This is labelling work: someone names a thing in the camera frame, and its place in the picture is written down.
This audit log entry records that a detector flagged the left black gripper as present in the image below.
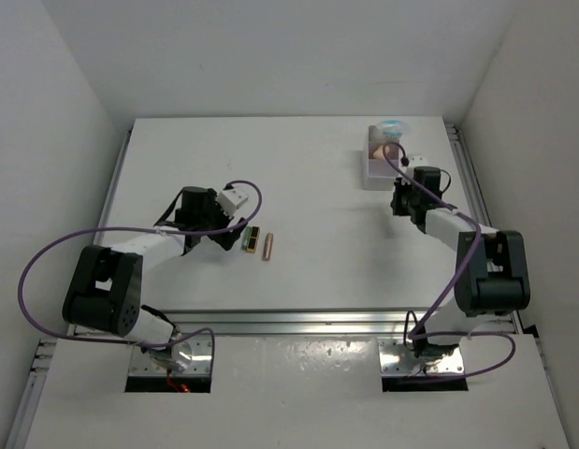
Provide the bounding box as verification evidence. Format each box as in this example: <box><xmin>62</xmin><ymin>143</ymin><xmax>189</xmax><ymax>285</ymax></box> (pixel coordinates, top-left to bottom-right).
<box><xmin>195</xmin><ymin>188</ymin><xmax>246</xmax><ymax>249</ymax></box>

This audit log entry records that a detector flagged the rose gold lipstick tube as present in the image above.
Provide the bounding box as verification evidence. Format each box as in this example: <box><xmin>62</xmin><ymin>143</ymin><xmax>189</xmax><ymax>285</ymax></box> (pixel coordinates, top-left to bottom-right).
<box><xmin>262</xmin><ymin>233</ymin><xmax>274</xmax><ymax>261</ymax></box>

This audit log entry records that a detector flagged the beige makeup sponge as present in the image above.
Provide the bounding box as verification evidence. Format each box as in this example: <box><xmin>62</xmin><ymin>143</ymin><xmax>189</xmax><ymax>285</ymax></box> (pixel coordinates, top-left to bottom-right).
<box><xmin>370</xmin><ymin>145</ymin><xmax>388</xmax><ymax>161</ymax></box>

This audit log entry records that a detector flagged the clear cotton pad pouch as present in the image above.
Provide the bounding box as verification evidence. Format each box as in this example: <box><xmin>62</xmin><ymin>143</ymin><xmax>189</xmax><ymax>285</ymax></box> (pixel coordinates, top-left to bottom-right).
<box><xmin>369</xmin><ymin>120</ymin><xmax>411</xmax><ymax>141</ymax></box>

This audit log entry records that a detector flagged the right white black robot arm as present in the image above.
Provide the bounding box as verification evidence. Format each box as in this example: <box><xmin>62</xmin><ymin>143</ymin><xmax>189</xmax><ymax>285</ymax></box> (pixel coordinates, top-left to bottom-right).
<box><xmin>390</xmin><ymin>167</ymin><xmax>531</xmax><ymax>357</ymax></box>

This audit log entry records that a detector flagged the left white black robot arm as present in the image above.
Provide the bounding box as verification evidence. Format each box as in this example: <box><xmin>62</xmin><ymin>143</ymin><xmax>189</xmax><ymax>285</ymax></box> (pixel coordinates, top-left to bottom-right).
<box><xmin>62</xmin><ymin>184</ymin><xmax>249</xmax><ymax>357</ymax></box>

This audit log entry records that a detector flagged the green lip balm tube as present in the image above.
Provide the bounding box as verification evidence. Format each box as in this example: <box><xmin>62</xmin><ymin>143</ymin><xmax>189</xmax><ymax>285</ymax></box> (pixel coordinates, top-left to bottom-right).
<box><xmin>241</xmin><ymin>226</ymin><xmax>251</xmax><ymax>251</ymax></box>

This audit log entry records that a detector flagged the black gold lipstick case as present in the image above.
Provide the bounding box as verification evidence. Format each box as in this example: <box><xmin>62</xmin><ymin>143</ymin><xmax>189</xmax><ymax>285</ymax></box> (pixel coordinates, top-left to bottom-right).
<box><xmin>246</xmin><ymin>226</ymin><xmax>260</xmax><ymax>253</ymax></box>

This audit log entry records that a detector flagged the white compartment organizer box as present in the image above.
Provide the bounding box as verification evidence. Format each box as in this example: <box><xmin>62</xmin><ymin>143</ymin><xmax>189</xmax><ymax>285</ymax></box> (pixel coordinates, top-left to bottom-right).
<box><xmin>362</xmin><ymin>125</ymin><xmax>400</xmax><ymax>191</ymax></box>

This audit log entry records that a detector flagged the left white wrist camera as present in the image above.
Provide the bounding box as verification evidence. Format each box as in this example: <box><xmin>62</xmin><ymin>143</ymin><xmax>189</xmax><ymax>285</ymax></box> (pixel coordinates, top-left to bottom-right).
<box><xmin>216</xmin><ymin>186</ymin><xmax>249</xmax><ymax>218</ymax></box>

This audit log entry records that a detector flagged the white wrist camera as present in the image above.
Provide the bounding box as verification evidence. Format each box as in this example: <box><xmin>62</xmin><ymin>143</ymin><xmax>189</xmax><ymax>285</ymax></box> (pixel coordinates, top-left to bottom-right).
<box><xmin>401</xmin><ymin>154</ymin><xmax>428</xmax><ymax>169</ymax></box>
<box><xmin>216</xmin><ymin>186</ymin><xmax>249</xmax><ymax>218</ymax></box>

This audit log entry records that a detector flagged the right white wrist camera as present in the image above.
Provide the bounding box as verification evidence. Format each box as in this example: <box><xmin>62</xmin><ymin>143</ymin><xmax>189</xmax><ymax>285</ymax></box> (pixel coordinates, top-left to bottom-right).
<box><xmin>401</xmin><ymin>154</ymin><xmax>428</xmax><ymax>169</ymax></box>

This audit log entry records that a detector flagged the aluminium front rail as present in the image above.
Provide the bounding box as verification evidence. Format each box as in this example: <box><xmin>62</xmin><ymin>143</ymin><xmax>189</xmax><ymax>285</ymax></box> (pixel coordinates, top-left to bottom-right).
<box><xmin>78</xmin><ymin>308</ymin><xmax>519</xmax><ymax>336</ymax></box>

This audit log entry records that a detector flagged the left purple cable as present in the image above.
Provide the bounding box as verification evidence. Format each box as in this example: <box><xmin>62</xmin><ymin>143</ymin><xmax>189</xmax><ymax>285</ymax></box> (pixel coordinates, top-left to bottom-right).
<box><xmin>18</xmin><ymin>180</ymin><xmax>266</xmax><ymax>361</ymax></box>

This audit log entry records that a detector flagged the purple cable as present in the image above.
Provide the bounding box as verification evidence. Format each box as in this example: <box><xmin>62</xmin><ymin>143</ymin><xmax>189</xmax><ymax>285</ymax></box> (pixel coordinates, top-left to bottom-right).
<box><xmin>382</xmin><ymin>142</ymin><xmax>515</xmax><ymax>380</ymax></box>
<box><xmin>18</xmin><ymin>180</ymin><xmax>266</xmax><ymax>361</ymax></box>

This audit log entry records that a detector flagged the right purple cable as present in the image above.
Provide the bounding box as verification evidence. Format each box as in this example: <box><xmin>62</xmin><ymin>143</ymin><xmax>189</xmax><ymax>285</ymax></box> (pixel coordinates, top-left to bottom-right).
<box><xmin>382</xmin><ymin>142</ymin><xmax>515</xmax><ymax>380</ymax></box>

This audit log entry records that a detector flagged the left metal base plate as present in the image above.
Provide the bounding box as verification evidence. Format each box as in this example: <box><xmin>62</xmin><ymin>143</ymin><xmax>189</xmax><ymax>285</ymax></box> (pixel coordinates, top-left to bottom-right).
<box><xmin>128</xmin><ymin>339</ymin><xmax>212</xmax><ymax>377</ymax></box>

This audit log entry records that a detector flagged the metal base plate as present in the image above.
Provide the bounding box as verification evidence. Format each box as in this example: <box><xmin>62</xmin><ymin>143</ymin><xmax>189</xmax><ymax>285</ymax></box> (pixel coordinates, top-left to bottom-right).
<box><xmin>378</xmin><ymin>339</ymin><xmax>465</xmax><ymax>378</ymax></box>
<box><xmin>128</xmin><ymin>339</ymin><xmax>212</xmax><ymax>377</ymax></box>

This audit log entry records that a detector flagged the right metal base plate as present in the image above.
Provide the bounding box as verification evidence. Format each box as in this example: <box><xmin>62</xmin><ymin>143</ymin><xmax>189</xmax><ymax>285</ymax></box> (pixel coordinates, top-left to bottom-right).
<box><xmin>378</xmin><ymin>339</ymin><xmax>465</xmax><ymax>378</ymax></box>

